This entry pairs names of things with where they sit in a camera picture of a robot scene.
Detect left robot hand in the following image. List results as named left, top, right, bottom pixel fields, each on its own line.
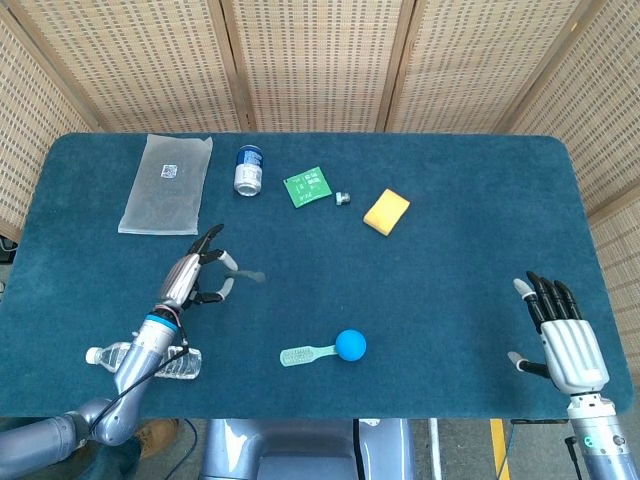
left=157, top=223, right=237, bottom=314

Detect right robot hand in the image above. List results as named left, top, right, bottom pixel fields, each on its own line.
left=507, top=271, right=611, bottom=396

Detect clear plastic water bottle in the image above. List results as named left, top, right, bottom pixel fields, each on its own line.
left=84, top=342, right=203, bottom=380

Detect grey zip pouch bag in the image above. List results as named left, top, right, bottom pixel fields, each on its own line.
left=117, top=134, right=214, bottom=236

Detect silver blue drink can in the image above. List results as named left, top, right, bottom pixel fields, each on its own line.
left=233, top=144, right=265, bottom=197

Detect mint green brush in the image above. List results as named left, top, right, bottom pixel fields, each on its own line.
left=279, top=344, right=339, bottom=368

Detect green sachet packet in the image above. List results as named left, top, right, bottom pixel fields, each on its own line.
left=282, top=166, right=333, bottom=208

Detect brown shoe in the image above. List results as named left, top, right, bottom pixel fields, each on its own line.
left=134, top=418, right=181, bottom=459

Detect blue ball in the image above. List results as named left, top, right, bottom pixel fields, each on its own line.
left=335, top=328, right=368, bottom=362

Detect blue table carpet cloth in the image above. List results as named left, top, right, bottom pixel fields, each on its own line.
left=0, top=131, right=635, bottom=421

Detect grey-blue robot torso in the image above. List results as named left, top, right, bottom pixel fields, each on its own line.
left=199, top=418, right=416, bottom=480

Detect woven folding screen panel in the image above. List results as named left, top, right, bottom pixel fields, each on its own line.
left=219, top=0, right=416, bottom=134
left=384, top=0, right=601, bottom=134
left=0, top=9, right=104, bottom=241
left=9, top=0, right=256, bottom=134
left=509, top=0, right=640, bottom=366

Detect yellow sponge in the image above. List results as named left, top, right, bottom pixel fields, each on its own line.
left=363, top=188, right=411, bottom=236

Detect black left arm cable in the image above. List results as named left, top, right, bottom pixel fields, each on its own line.
left=89, top=319, right=192, bottom=436

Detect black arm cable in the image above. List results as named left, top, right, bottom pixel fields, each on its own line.
left=89, top=319, right=192, bottom=436
left=563, top=436, right=586, bottom=480

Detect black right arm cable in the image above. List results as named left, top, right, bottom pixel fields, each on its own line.
left=563, top=436, right=586, bottom=480

